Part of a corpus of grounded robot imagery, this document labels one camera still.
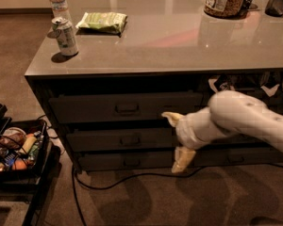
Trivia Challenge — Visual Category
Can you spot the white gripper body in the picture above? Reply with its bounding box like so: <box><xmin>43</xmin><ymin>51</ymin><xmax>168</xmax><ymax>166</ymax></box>
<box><xmin>175</xmin><ymin>107</ymin><xmax>230</xmax><ymax>150</ymax></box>

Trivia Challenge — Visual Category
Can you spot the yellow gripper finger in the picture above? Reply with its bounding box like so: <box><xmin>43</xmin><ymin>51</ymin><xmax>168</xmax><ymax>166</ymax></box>
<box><xmin>161</xmin><ymin>112</ymin><xmax>182</xmax><ymax>127</ymax></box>
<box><xmin>172</xmin><ymin>147</ymin><xmax>196</xmax><ymax>173</ymax></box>

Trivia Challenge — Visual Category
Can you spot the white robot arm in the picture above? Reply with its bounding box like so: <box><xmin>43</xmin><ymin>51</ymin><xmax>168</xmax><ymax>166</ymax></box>
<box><xmin>162</xmin><ymin>90</ymin><xmax>283</xmax><ymax>173</ymax></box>

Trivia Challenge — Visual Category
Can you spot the grey drawer cabinet counter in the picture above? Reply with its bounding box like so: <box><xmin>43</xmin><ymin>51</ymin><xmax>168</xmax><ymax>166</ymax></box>
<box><xmin>25</xmin><ymin>0</ymin><xmax>283</xmax><ymax>171</ymax></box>

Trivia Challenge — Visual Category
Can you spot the green chip bag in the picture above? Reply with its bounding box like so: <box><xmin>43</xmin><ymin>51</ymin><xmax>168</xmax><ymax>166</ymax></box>
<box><xmin>75</xmin><ymin>12</ymin><xmax>127</xmax><ymax>35</ymax></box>

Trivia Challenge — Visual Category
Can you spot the large jar of nuts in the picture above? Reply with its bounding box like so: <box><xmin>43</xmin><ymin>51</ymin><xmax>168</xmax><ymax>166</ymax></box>
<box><xmin>204</xmin><ymin>0</ymin><xmax>243</xmax><ymax>18</ymax></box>

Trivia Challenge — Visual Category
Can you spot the white green soda can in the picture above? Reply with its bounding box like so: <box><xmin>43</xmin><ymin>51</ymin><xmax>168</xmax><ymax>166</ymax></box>
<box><xmin>52</xmin><ymin>17</ymin><xmax>78</xmax><ymax>57</ymax></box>

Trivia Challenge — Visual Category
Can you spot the black tray stand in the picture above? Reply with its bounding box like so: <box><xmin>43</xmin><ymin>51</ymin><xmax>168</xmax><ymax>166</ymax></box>
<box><xmin>0</xmin><ymin>104</ymin><xmax>61</xmax><ymax>226</ymax></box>

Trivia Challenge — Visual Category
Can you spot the black bin of groceries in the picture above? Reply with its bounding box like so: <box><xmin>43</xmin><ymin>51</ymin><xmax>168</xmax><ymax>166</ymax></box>
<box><xmin>0</xmin><ymin>118</ymin><xmax>48</xmax><ymax>182</ymax></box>

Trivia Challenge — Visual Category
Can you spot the clear plastic water bottle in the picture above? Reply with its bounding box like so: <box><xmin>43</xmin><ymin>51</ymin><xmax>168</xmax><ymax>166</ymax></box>
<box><xmin>49</xmin><ymin>0</ymin><xmax>71</xmax><ymax>20</ymax></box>

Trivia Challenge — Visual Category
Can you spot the black floor cable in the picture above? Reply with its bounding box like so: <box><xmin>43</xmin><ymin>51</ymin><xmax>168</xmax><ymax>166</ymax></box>
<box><xmin>71</xmin><ymin>163</ymin><xmax>211</xmax><ymax>226</ymax></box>

